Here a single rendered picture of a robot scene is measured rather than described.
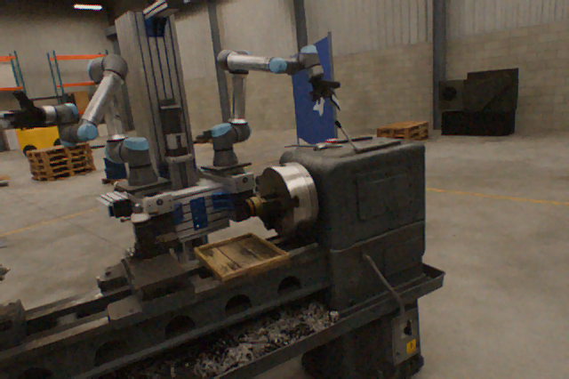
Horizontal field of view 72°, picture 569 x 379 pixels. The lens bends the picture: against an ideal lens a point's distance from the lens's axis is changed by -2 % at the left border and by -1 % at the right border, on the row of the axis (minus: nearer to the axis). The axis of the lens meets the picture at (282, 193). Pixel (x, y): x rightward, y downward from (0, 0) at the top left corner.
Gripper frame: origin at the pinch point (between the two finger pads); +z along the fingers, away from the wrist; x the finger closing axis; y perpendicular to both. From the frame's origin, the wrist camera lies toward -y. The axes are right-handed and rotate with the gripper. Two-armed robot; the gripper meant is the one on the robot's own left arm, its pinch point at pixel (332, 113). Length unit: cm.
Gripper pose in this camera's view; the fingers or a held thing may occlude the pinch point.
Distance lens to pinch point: 202.9
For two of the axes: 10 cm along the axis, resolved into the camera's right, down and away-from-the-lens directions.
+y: -6.1, 1.3, 7.8
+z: 3.1, 9.5, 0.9
